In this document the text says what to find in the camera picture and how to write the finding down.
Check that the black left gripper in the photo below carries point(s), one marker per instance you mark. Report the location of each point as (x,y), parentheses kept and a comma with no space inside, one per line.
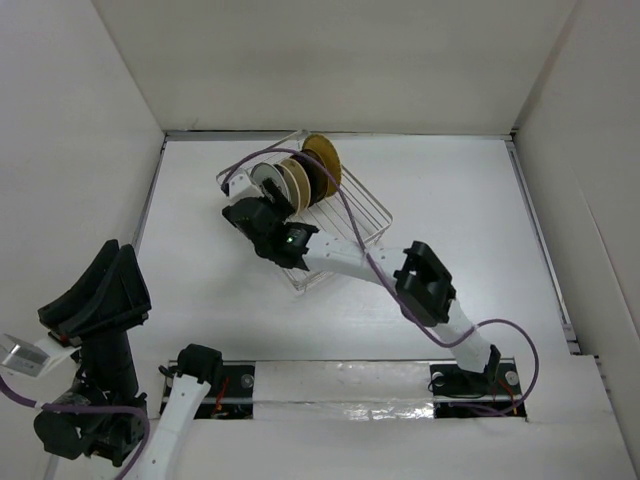
(121,299)

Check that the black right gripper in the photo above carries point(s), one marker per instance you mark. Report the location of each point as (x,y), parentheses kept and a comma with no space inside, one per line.
(284,207)

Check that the white plate red characters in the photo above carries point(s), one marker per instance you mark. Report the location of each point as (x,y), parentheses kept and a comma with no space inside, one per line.
(263,171)

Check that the cream plate with drawings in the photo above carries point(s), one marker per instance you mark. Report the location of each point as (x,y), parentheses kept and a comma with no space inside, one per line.
(298,184)

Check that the black plate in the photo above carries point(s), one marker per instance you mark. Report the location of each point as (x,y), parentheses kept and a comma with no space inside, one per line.
(317,179)

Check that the brown yellow patterned plate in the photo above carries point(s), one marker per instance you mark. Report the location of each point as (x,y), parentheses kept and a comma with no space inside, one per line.
(322,163)

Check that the yellow woven pattern plate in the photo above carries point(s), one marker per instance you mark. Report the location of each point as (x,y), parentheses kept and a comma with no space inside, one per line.
(326,151)

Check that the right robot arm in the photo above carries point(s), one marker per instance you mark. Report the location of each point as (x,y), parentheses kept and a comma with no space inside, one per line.
(424,290)

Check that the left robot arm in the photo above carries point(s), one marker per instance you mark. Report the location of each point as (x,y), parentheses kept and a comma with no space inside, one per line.
(103,413)

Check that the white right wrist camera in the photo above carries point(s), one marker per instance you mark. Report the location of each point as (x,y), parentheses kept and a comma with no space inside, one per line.
(241,186)

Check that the wire dish rack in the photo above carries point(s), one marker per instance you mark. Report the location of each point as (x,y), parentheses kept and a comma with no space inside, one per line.
(350,222)

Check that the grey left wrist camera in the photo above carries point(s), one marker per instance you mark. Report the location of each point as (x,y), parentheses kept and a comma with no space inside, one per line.
(33,360)

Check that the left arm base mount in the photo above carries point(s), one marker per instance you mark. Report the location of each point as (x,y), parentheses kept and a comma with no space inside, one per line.
(233,400)

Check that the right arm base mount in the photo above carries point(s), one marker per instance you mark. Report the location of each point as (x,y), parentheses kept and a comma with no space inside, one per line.
(456,395)

